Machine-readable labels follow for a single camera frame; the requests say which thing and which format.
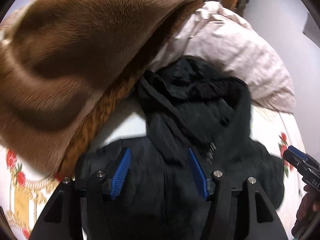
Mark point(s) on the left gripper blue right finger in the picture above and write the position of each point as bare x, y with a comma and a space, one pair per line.
216, 188

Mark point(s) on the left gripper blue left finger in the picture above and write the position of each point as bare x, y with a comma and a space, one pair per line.
99, 189

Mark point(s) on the black puffer jacket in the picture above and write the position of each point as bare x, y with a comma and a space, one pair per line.
189, 104

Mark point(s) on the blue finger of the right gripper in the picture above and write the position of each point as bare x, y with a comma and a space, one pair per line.
298, 153

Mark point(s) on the pink crumpled duvet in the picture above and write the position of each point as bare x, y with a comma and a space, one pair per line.
228, 42

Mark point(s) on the white floral bed sheet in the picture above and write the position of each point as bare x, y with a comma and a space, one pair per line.
24, 191

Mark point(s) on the brown fur blanket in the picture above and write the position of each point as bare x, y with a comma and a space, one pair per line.
66, 65

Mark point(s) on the person's right hand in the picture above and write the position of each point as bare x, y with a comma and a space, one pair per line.
310, 201

